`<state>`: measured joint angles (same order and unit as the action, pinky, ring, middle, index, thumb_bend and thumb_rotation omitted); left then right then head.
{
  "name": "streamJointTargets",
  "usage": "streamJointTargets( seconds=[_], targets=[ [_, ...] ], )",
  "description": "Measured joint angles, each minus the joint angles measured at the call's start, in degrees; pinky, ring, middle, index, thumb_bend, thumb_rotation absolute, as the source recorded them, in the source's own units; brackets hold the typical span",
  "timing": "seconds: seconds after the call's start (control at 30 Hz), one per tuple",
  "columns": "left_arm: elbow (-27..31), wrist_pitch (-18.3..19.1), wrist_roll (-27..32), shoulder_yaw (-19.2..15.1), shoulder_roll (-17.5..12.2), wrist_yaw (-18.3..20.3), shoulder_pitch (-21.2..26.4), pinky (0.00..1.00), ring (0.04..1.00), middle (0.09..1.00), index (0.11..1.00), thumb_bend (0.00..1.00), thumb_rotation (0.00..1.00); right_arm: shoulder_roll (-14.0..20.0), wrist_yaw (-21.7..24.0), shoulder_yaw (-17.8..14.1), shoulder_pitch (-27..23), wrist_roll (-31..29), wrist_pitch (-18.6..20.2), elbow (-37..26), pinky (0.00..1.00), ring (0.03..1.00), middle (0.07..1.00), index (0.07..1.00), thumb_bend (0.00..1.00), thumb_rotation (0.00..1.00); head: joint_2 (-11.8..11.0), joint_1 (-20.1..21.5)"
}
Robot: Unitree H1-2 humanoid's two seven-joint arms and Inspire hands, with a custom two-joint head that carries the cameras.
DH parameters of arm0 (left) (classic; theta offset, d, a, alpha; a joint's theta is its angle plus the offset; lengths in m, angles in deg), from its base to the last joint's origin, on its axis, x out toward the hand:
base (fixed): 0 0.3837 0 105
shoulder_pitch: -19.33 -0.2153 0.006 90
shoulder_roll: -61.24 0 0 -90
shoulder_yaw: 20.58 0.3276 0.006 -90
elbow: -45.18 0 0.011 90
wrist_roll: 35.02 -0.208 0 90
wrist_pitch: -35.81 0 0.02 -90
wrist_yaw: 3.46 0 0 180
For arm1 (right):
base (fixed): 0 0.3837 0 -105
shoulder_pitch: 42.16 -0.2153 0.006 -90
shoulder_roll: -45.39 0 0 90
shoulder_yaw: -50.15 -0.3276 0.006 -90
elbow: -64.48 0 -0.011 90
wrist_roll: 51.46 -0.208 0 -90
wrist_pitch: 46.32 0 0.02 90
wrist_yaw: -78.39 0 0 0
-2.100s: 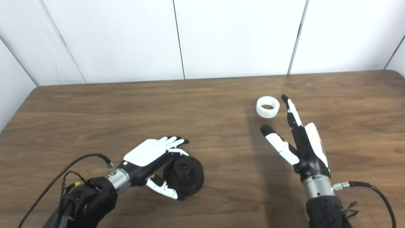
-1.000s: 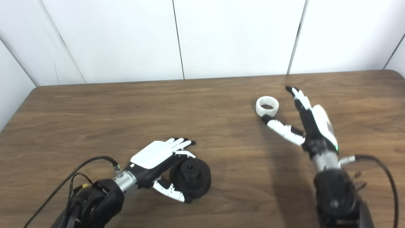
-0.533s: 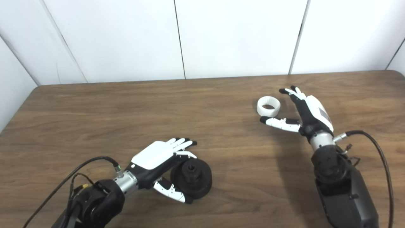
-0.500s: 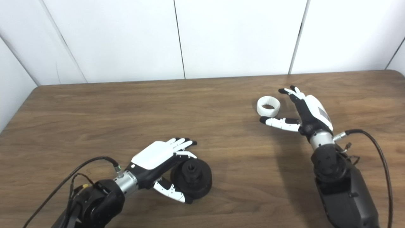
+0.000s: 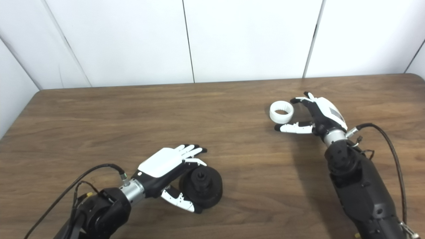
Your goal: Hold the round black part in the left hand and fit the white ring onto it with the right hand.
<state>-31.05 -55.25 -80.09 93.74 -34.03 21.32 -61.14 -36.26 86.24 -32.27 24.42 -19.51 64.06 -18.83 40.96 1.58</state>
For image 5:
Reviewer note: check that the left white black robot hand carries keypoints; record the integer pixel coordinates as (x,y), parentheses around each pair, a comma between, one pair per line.
(159,162)

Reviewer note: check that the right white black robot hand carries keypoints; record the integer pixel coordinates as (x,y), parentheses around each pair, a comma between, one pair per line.
(327,113)

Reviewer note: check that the round black part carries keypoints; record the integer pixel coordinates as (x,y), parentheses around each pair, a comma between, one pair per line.
(207,189)

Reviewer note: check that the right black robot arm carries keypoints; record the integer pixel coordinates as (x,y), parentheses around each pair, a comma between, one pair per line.
(358,186)

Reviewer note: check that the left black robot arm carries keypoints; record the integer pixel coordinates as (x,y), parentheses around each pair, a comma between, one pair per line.
(106,212)

